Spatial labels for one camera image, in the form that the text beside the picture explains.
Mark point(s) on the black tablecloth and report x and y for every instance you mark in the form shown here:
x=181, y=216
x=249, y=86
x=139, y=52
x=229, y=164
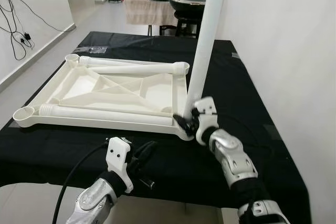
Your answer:
x=178, y=171

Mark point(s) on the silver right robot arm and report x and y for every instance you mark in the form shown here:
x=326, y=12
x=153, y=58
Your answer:
x=231, y=161

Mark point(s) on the grey tape patch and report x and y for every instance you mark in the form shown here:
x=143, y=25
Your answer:
x=234, y=55
x=270, y=129

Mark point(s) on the clear plastic sheet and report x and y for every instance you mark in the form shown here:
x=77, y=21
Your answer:
x=94, y=49

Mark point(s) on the white plastic table top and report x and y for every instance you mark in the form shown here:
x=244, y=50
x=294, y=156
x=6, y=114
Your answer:
x=79, y=90

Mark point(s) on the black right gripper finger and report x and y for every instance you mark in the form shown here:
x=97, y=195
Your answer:
x=180, y=124

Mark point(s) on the black round stool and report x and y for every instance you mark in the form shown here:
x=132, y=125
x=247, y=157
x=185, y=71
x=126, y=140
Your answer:
x=188, y=22

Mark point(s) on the beige cloth covered table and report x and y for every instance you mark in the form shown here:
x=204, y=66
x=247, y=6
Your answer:
x=149, y=11

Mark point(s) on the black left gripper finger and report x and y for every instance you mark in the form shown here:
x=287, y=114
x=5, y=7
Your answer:
x=146, y=150
x=145, y=164

